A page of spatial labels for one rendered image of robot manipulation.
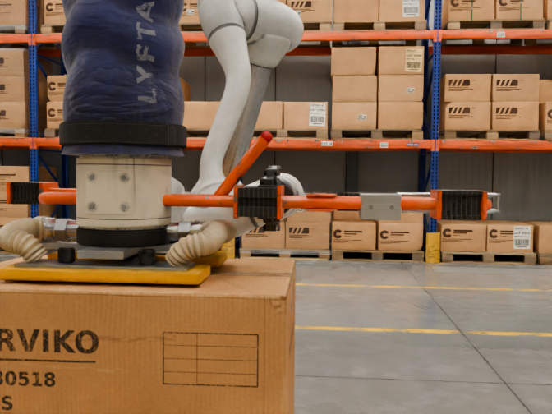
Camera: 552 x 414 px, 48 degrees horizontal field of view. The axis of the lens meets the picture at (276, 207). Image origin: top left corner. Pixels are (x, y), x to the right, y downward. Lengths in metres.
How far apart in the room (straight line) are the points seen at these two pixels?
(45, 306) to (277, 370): 0.38
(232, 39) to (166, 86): 0.54
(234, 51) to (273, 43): 0.19
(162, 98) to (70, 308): 0.38
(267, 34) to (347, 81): 6.59
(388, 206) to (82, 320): 0.54
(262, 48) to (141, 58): 0.71
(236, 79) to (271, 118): 6.72
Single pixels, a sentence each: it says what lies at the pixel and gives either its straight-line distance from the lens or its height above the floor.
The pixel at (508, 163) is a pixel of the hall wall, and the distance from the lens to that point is 9.88.
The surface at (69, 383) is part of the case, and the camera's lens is 1.06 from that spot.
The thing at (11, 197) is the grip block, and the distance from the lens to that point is 1.50.
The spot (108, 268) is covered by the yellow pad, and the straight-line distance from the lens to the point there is 1.05.
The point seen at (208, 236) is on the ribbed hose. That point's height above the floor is 1.02.
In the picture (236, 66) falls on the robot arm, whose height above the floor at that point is 1.40.
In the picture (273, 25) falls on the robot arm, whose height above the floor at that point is 1.53.
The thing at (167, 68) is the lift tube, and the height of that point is 1.31.
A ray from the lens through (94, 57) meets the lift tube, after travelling 1.09.
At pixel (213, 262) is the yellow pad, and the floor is 0.96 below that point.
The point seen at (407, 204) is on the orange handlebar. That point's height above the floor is 1.08.
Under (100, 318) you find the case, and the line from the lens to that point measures 1.01.
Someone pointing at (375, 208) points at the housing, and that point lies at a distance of 1.08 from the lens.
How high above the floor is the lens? 1.13
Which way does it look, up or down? 3 degrees down
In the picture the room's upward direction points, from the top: 1 degrees clockwise
